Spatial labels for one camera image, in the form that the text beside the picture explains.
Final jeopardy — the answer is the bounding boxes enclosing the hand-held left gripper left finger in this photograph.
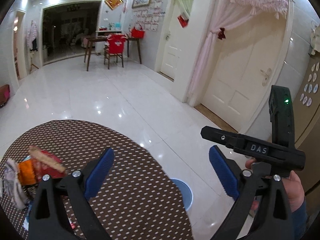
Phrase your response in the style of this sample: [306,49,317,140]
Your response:
[28,148,115,240]

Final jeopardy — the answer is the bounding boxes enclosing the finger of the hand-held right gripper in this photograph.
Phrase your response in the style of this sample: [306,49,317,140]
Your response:
[201,126,240,149]

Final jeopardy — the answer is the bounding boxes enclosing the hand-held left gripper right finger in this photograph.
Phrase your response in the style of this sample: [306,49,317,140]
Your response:
[209,145,293,240]

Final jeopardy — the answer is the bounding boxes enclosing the brown dotted tablecloth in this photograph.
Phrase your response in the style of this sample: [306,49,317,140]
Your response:
[0,119,191,240]

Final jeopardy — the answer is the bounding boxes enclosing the blue trash bin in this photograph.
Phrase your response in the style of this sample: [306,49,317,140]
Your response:
[170,179,194,210]

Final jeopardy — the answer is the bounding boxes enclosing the red snack packet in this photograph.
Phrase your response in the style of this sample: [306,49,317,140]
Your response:
[32,151,63,180]

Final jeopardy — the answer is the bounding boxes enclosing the brown paper wrapper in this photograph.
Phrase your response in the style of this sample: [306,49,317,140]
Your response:
[28,146,66,174]

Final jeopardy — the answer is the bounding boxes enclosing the orange snack packet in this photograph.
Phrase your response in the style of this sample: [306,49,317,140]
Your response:
[19,160,38,186]

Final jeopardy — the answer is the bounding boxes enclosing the person's right forearm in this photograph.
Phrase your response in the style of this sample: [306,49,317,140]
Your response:
[291,197,311,240]

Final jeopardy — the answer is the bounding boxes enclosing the person's right hand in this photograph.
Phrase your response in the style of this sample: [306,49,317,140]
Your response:
[245,159,306,213]

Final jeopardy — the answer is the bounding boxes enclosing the group of round white stickers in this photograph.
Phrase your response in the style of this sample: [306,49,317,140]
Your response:
[300,64,320,105]

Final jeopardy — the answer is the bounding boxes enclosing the wide cream door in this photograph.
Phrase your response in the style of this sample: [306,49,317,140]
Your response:
[201,0,292,133]

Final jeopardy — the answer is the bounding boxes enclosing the narrow white door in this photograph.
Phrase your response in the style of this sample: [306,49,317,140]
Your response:
[160,0,185,80]

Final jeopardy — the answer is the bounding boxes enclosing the white hanging bag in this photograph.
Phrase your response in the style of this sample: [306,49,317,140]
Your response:
[309,21,320,57]

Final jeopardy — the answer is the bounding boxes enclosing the red paper door hanging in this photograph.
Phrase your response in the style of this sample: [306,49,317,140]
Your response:
[177,12,189,28]

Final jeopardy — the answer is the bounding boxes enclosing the brown box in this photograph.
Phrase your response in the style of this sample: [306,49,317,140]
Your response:
[0,85,10,108]

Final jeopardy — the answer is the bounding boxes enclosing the wooden chair with red cover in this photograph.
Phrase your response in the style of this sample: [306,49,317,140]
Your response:
[104,34,129,69]

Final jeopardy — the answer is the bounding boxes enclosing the red basket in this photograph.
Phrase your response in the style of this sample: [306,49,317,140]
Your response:
[131,23,146,39]

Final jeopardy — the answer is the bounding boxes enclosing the wooden dining table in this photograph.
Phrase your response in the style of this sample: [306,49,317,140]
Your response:
[84,35,143,72]

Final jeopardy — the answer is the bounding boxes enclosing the pink lace curtain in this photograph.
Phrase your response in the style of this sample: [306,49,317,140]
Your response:
[189,0,293,103]

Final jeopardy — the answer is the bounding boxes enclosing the gold door handle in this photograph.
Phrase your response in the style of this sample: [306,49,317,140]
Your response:
[260,68,272,85]

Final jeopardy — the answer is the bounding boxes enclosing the red diamond wall decoration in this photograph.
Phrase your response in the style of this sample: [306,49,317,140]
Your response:
[104,0,124,10]

